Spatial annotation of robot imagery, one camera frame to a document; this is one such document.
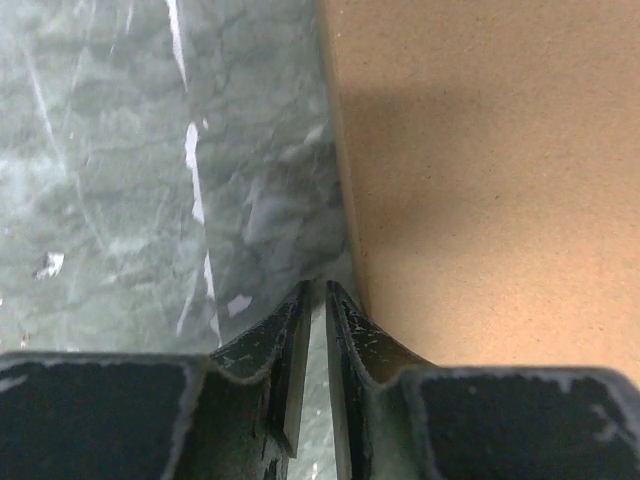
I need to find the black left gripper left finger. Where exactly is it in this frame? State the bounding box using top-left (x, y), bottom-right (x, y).
top-left (1, 282), bottom-right (311, 480)

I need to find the brown cardboard box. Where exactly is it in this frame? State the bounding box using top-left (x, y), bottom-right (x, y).
top-left (318, 1), bottom-right (639, 377)

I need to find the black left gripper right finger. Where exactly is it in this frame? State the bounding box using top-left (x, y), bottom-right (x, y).
top-left (326, 281), bottom-right (639, 480)

